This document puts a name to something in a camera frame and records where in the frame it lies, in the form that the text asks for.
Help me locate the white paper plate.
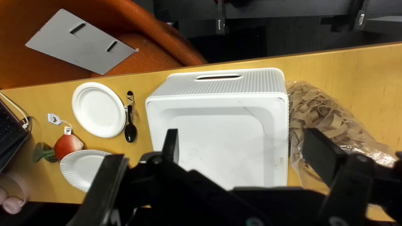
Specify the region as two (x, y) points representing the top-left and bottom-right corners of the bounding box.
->
(71, 82), (125, 138)
(59, 150), (108, 192)

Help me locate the black plastic spoon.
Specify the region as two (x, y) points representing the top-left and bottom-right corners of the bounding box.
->
(124, 91), (137, 143)

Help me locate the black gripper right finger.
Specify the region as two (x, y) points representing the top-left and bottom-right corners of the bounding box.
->
(301, 128), (373, 226)

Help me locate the white ribbed plastic tub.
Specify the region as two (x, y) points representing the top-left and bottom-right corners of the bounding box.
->
(145, 68), (289, 190)

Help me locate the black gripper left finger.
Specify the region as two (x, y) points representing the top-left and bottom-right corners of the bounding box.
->
(66, 155), (128, 226)

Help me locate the small white tag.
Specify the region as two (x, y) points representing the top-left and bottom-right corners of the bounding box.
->
(46, 113), (61, 126)

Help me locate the clear bag of rubber bands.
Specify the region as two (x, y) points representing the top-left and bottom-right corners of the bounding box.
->
(287, 82), (397, 186)

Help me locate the grey flat board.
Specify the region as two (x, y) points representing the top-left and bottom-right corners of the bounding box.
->
(26, 9), (137, 76)

